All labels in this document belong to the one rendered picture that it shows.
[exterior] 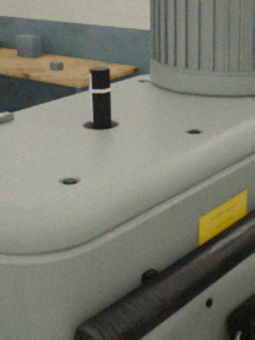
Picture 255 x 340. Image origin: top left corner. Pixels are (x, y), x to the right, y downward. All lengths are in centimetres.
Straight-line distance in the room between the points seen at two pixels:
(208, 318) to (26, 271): 27
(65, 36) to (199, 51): 586
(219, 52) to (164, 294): 33
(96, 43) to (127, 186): 584
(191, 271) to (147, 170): 9
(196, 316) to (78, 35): 589
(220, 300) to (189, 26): 31
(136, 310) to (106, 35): 579
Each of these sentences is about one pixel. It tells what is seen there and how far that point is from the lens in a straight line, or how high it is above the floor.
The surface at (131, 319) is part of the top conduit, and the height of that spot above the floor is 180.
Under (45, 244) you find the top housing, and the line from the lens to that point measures 50.
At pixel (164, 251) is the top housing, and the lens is 60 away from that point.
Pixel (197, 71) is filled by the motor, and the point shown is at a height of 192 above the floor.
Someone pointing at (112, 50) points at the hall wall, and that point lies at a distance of 627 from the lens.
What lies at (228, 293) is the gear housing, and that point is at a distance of 76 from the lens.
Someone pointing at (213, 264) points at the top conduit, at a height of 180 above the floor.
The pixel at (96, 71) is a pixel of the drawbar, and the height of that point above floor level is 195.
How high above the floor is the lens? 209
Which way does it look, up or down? 17 degrees down
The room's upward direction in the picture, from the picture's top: 1 degrees counter-clockwise
